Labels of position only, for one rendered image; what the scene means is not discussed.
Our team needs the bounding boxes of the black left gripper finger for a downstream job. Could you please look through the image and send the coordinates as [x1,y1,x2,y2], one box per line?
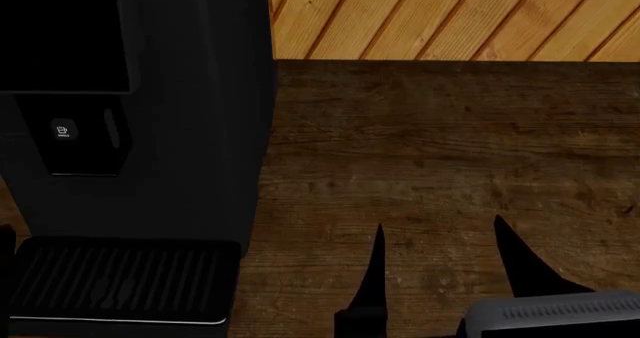
[0,223,17,338]

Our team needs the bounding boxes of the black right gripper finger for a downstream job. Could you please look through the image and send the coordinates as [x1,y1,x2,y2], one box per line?
[343,222,389,312]
[493,214,597,299]

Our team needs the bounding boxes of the black coffee dispenser head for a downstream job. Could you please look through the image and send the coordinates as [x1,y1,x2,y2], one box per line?
[13,92,135,177]

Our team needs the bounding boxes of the black coffee machine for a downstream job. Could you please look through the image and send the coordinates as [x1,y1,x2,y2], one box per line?
[0,0,276,338]

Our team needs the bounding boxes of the black ribbed drip tray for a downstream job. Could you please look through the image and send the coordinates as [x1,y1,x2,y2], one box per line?
[8,235,242,327]

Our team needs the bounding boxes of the cup icon button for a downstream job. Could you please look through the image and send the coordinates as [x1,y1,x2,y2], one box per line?
[50,118,79,141]

